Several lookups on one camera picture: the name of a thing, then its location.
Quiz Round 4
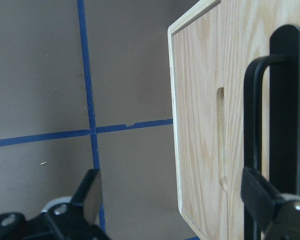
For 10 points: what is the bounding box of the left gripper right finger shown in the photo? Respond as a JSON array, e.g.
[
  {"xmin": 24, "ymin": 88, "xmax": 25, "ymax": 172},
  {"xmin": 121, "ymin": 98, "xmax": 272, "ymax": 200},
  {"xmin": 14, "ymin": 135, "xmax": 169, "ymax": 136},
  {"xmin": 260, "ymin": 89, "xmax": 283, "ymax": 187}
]
[{"xmin": 240, "ymin": 167, "xmax": 300, "ymax": 240}]

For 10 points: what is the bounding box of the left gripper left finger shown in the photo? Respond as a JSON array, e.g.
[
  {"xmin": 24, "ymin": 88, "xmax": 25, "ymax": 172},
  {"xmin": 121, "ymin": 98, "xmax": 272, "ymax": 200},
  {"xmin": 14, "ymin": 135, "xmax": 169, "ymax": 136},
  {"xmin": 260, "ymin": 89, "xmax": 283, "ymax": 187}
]
[{"xmin": 44, "ymin": 169, "xmax": 108, "ymax": 240}]

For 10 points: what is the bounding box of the black drawer handle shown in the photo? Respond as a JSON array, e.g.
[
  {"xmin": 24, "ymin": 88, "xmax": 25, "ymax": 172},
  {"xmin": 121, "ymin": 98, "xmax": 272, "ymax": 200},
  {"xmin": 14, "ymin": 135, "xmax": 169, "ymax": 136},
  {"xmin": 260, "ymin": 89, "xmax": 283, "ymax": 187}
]
[{"xmin": 243, "ymin": 24, "xmax": 300, "ymax": 240}]

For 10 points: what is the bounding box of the wooden drawer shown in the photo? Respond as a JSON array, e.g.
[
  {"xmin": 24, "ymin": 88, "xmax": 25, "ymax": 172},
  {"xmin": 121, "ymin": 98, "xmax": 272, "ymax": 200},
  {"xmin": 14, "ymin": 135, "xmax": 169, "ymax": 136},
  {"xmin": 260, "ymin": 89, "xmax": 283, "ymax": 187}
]
[
  {"xmin": 171, "ymin": 0, "xmax": 228, "ymax": 240},
  {"xmin": 221, "ymin": 0, "xmax": 300, "ymax": 240}
]

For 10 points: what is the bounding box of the wooden drawer cabinet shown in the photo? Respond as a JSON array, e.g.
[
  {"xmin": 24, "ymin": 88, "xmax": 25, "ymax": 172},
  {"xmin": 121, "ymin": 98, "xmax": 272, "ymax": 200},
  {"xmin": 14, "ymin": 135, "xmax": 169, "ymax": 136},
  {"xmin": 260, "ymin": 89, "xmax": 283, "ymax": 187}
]
[{"xmin": 166, "ymin": 0, "xmax": 231, "ymax": 240}]

